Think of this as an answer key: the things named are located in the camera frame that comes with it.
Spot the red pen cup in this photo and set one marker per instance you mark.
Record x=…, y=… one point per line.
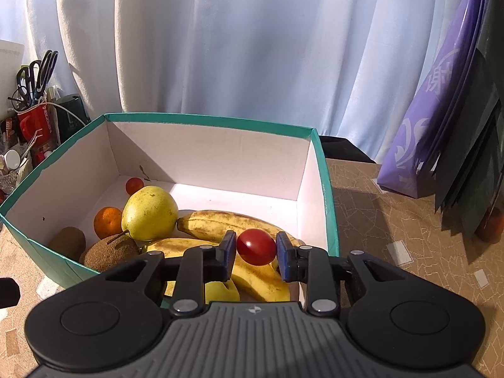
x=36, y=122

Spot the yellow banana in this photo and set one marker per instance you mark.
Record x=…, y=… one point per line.
x=211, y=225
x=261, y=283

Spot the orange fruit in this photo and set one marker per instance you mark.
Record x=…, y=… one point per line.
x=107, y=222

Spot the white curtain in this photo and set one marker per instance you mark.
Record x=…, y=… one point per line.
x=348, y=68

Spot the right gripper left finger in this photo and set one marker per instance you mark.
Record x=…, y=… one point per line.
x=197, y=266

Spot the yellow pear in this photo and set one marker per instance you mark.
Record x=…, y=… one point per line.
x=149, y=214

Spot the dark green folders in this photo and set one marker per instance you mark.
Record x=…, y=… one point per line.
x=469, y=170

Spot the red cherry tomato with stem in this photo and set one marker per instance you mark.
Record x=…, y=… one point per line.
x=134, y=184

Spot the glass bowl with items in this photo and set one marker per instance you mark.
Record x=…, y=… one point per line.
x=14, y=169

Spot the teal cardboard box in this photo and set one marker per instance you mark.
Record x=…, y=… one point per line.
x=273, y=172

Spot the black scissors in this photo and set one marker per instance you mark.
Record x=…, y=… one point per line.
x=32, y=79

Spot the brown kiwi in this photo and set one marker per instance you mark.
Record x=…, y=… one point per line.
x=109, y=252
x=69, y=242

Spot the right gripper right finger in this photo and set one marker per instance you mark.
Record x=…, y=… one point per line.
x=320, y=273

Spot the purple patterned bag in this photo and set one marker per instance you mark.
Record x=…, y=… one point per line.
x=413, y=148

